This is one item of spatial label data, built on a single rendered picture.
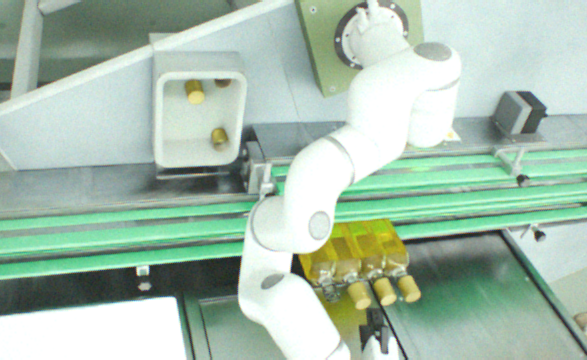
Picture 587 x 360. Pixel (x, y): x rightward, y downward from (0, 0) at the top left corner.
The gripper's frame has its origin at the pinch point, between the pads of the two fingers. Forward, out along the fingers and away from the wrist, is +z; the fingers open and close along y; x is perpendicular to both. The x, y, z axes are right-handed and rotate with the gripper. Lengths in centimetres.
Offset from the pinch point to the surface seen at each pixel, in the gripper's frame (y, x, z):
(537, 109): 23, -43, 51
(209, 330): -12.5, 30.7, 4.6
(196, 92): 28, 38, 31
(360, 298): 1.6, 1.9, 5.0
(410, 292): 1.3, -9.0, 7.9
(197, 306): -11.9, 33.8, 10.0
